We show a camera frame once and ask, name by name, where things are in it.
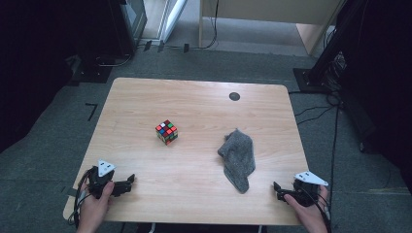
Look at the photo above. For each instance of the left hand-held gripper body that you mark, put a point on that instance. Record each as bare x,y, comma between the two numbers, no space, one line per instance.
97,181

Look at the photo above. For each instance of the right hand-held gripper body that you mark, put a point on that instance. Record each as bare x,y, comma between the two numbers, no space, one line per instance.
306,192

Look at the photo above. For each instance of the grey fuzzy cloth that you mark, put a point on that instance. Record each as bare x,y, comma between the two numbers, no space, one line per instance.
238,158

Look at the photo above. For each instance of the multicoloured puzzle cube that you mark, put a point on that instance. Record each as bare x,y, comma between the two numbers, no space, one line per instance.
166,131

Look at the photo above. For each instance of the person's right hand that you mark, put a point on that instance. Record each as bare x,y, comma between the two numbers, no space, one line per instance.
309,215

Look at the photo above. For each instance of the person's left hand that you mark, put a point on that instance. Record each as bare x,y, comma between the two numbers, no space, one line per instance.
92,210

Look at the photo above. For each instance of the grey tape strip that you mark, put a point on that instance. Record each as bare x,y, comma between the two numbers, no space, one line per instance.
68,191

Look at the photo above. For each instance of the black round table grommet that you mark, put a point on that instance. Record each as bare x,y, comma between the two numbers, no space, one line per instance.
234,96

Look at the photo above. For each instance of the dark curtain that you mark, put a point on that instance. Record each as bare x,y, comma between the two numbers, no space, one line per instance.
29,64
382,81

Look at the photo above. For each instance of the black metal stand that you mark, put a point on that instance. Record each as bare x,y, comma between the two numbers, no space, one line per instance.
327,58

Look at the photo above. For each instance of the black floor tape strip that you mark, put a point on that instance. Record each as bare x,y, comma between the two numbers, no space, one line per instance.
186,48

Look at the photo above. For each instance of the black cabinet with glass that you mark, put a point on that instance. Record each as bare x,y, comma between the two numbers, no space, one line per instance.
128,26

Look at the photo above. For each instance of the white door panel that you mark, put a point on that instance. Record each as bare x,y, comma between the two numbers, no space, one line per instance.
171,17

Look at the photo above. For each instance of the light wooden desk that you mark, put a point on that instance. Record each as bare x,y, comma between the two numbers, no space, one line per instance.
275,9

